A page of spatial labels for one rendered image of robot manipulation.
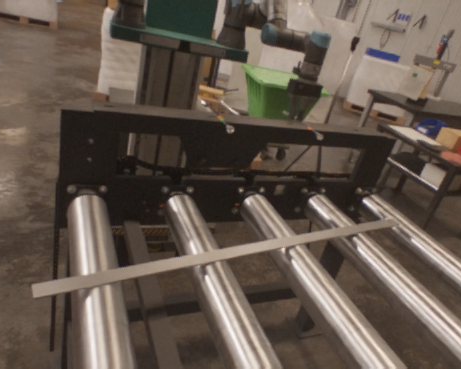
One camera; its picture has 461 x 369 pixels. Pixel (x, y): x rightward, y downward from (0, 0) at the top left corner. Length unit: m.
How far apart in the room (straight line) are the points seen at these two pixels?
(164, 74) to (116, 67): 2.62
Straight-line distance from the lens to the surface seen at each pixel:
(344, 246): 1.40
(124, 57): 4.70
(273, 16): 1.53
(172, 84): 2.17
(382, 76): 8.01
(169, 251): 2.29
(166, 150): 2.31
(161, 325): 1.03
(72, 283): 0.92
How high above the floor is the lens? 1.56
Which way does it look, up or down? 25 degrees down
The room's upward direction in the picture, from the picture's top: 15 degrees clockwise
